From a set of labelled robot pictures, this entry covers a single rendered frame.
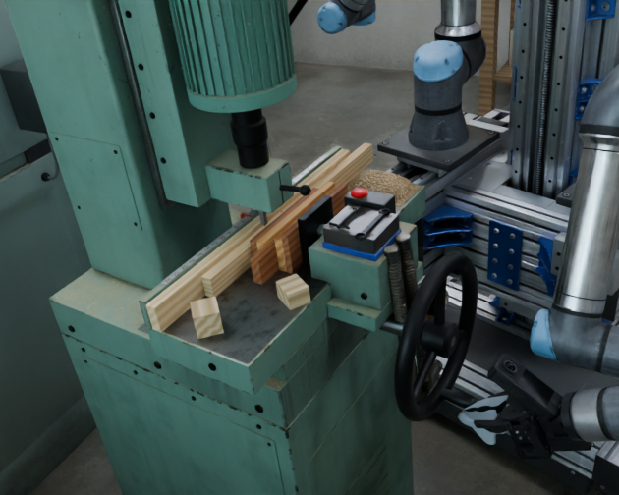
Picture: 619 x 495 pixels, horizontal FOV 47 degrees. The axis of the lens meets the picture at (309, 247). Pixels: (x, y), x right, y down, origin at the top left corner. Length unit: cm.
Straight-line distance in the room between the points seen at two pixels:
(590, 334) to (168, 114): 75
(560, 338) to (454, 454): 101
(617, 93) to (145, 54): 71
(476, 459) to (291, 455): 93
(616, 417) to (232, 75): 73
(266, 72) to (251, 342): 41
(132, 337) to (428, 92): 90
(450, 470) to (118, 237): 114
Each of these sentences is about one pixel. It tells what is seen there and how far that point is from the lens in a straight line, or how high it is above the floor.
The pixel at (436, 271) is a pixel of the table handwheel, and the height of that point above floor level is 95.
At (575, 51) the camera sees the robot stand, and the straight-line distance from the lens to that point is 167.
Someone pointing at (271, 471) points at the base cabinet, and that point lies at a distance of 134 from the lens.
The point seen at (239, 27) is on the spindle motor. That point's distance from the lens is 107.
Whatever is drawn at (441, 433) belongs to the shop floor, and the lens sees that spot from 216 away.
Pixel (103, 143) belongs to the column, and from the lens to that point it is 130.
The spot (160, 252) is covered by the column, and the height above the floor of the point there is 90.
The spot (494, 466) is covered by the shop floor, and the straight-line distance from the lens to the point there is 209.
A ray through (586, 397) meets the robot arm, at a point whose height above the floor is 83.
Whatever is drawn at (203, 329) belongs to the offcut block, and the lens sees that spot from 112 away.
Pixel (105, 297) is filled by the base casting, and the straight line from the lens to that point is 147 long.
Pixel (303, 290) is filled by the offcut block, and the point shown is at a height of 93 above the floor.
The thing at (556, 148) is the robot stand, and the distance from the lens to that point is 175.
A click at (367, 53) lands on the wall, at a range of 486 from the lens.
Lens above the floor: 160
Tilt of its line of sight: 33 degrees down
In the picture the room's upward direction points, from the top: 7 degrees counter-clockwise
